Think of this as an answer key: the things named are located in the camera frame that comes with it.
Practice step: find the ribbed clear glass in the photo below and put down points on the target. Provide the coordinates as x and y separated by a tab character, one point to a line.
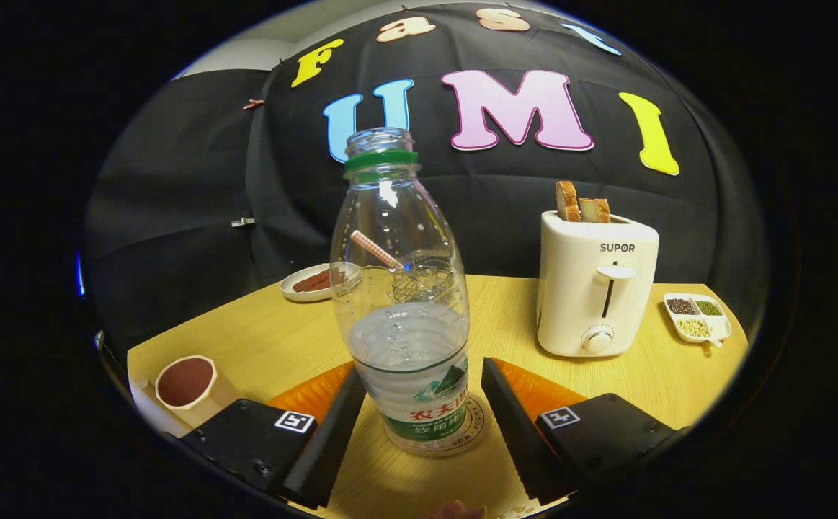
426	285

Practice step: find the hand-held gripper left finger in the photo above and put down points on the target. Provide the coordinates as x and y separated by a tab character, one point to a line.
328	440

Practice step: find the pink clip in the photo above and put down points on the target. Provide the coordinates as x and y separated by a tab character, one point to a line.
253	104

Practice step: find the black backdrop cloth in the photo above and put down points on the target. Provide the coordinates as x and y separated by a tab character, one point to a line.
195	180

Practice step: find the white divided seasoning dish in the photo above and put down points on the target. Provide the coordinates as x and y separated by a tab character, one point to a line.
721	328

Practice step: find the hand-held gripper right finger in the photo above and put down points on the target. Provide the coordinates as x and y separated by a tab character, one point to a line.
512	432

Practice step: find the silver clip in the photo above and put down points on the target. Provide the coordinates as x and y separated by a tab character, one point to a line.
243	222

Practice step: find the toasted bread slice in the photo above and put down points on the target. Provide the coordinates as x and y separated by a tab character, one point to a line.
568	202
595	210

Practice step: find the dark red meat slice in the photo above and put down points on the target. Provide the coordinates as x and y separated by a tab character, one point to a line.
310	282

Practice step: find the clear plastic juice bottle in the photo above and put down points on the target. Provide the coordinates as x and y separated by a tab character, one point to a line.
408	360

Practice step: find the white toaster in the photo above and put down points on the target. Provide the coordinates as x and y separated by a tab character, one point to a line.
577	288

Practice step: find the round wooden coaster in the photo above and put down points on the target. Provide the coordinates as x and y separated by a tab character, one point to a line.
480	422

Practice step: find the small white plate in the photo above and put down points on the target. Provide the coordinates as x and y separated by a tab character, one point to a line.
290	290

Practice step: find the wooden table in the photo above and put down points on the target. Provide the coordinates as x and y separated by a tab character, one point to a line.
505	317

